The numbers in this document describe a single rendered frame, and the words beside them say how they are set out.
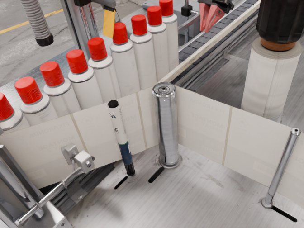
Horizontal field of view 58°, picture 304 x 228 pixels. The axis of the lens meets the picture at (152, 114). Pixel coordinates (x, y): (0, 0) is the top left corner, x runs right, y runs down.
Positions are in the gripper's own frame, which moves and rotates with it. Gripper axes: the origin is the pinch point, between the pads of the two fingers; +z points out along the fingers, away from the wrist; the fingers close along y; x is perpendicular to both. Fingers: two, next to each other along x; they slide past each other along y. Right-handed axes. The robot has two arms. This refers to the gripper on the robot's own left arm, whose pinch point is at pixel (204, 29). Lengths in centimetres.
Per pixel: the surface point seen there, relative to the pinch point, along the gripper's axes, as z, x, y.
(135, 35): 9.6, -29.7, 0.6
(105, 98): 24.4, -33.7, 1.5
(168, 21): 3.6, -21.2, 1.8
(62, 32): 26, 113, -228
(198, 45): 4.9, 2.7, -1.5
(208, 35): 0.3, 8.2, -2.2
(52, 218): 41, -51, 15
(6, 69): 74, 55, -214
